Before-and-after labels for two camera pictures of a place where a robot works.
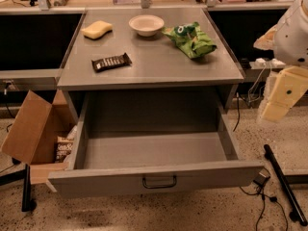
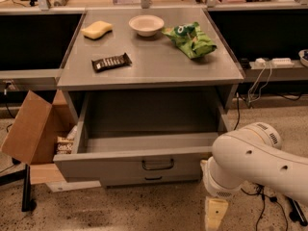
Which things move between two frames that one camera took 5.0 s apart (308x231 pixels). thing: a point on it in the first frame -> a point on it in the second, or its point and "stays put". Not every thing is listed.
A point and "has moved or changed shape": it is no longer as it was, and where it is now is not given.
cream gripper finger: [267, 40] -> [204, 166]
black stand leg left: [27, 189] stays put
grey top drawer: [129, 141] has moved or changed shape
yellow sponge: [96, 29] stays put
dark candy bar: [117, 61] stays put
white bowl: [146, 25] stays put
